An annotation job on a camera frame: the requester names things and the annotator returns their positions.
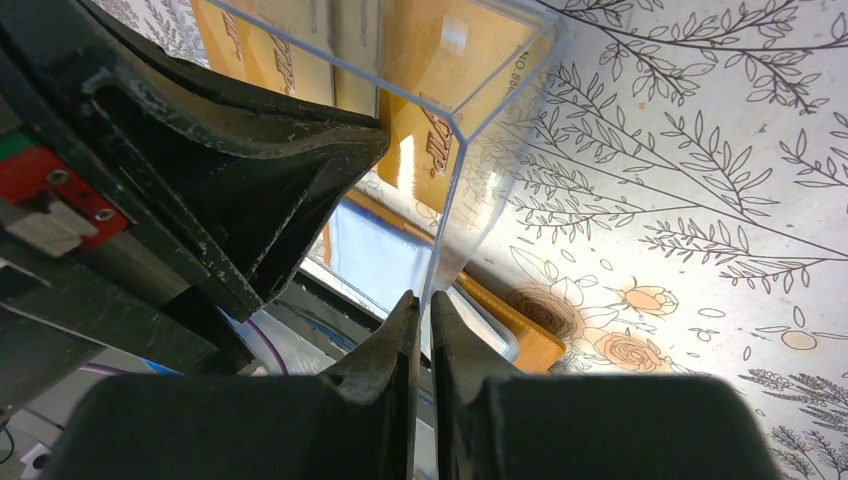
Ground floral table cloth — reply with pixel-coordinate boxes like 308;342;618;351
92;0;848;480

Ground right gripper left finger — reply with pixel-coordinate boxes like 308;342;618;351
43;292;420;479

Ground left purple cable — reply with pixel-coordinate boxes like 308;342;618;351
79;317;293;379

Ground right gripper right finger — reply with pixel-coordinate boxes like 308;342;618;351
430;291;779;479

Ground orange card holder wallet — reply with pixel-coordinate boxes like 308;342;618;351
302;190;566;374

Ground clear plastic card box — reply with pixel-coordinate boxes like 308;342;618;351
191;1;565;315

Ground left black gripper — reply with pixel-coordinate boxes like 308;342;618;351
1;1;388;421

